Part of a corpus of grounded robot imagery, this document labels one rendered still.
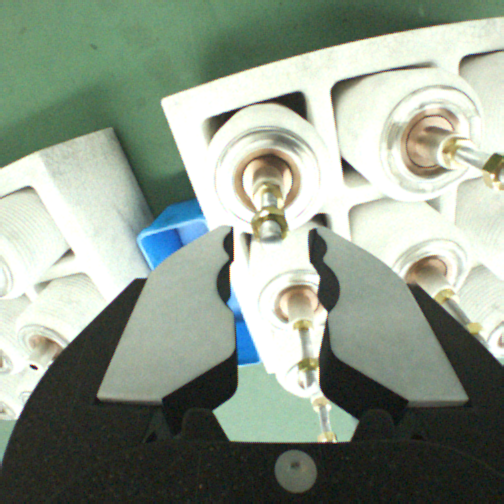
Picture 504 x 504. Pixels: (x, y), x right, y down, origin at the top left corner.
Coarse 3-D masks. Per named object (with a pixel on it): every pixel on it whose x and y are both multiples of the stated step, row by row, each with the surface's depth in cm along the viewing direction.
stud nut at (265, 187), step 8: (264, 184) 16; (272, 184) 17; (256, 192) 17; (264, 192) 16; (272, 192) 16; (280, 192) 16; (256, 200) 17; (280, 200) 17; (256, 208) 17; (280, 208) 17
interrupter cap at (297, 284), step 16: (288, 272) 24; (304, 272) 24; (272, 288) 25; (288, 288) 25; (304, 288) 25; (272, 304) 26; (320, 304) 26; (272, 320) 27; (288, 320) 27; (320, 320) 27
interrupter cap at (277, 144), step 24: (240, 144) 19; (264, 144) 19; (288, 144) 19; (216, 168) 19; (240, 168) 20; (288, 168) 20; (312, 168) 19; (216, 192) 20; (240, 192) 20; (288, 192) 21; (312, 192) 20; (240, 216) 21; (288, 216) 21
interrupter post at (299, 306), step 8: (296, 296) 25; (304, 296) 25; (288, 304) 25; (296, 304) 24; (304, 304) 24; (288, 312) 25; (296, 312) 24; (304, 312) 23; (312, 312) 24; (296, 320) 23; (312, 320) 23
